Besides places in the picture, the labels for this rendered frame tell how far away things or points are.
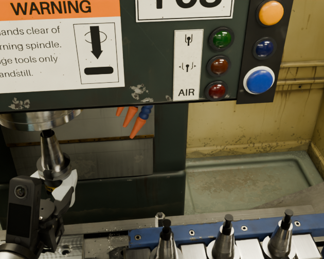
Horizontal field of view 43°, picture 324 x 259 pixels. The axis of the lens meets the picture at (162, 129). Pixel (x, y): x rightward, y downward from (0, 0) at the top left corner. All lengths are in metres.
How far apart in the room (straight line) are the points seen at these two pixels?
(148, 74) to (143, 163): 0.95
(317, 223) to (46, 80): 0.65
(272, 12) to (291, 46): 1.29
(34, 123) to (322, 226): 0.60
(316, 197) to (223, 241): 0.90
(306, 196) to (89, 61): 1.30
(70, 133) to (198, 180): 0.77
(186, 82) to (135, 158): 0.93
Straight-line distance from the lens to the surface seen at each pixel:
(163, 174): 1.47
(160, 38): 0.44
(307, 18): 1.70
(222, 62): 0.45
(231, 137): 1.91
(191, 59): 0.45
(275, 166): 2.01
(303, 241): 0.89
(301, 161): 2.02
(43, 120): 0.65
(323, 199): 1.63
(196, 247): 0.84
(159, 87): 0.46
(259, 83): 0.48
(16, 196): 0.70
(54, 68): 0.45
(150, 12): 0.42
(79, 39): 0.43
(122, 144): 1.34
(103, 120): 1.27
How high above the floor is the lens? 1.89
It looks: 37 degrees down
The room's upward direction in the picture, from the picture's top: straight up
